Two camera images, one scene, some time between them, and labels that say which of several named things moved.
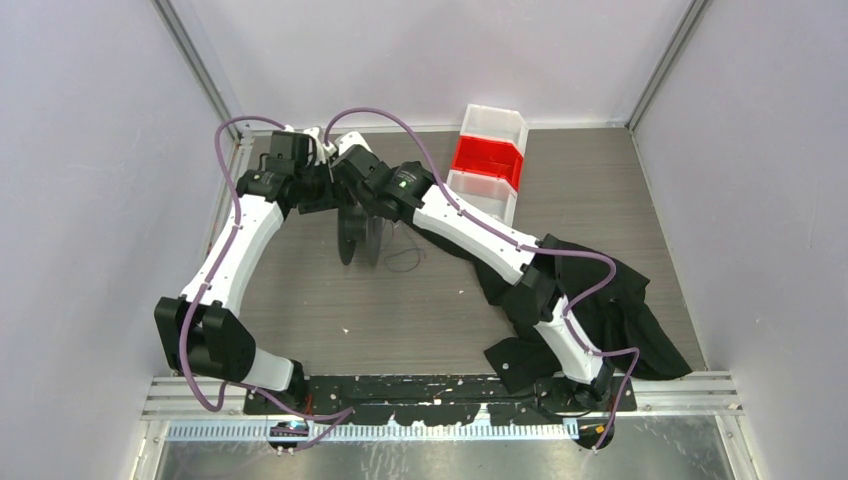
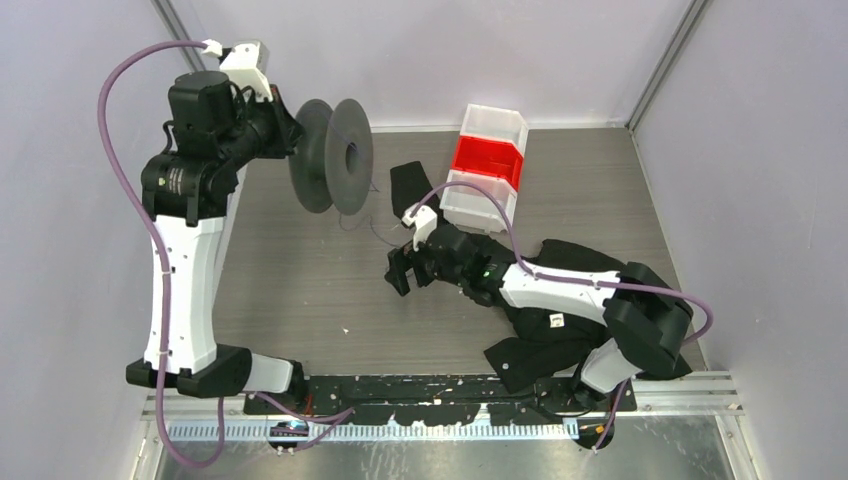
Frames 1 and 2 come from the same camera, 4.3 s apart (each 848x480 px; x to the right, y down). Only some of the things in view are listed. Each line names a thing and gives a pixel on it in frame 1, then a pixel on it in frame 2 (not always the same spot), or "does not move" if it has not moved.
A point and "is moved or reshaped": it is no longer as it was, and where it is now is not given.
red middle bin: x=500 y=158 does not move
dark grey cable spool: x=354 y=225 is moved or reshaped
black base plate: x=441 y=399 does not move
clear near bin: x=490 y=195 does not move
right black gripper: x=356 y=197 → x=401 y=260
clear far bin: x=495 y=123 does not move
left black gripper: x=328 y=200 → x=288 y=128
